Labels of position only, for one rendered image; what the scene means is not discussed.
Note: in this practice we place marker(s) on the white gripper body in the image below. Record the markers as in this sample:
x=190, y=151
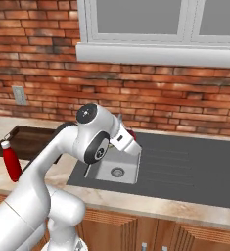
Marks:
x=133, y=148

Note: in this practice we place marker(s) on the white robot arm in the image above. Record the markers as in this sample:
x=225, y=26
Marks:
x=38, y=183

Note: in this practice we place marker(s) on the red produce item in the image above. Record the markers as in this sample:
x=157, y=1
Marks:
x=132, y=134

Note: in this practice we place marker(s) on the grey sink faucet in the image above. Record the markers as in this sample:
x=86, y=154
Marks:
x=120, y=117

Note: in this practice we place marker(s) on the grey sink with drainer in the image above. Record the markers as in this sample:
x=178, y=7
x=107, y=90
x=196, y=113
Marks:
x=185, y=170

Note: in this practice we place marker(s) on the dark brown tray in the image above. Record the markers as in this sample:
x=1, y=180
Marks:
x=28, y=140

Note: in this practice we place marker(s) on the white framed window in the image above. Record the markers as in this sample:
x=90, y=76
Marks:
x=159, y=29

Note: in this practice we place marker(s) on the red bottle with white cap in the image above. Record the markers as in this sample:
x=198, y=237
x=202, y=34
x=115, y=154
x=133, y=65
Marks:
x=11, y=163

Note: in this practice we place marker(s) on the grey wall outlet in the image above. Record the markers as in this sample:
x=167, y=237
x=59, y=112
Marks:
x=19, y=95

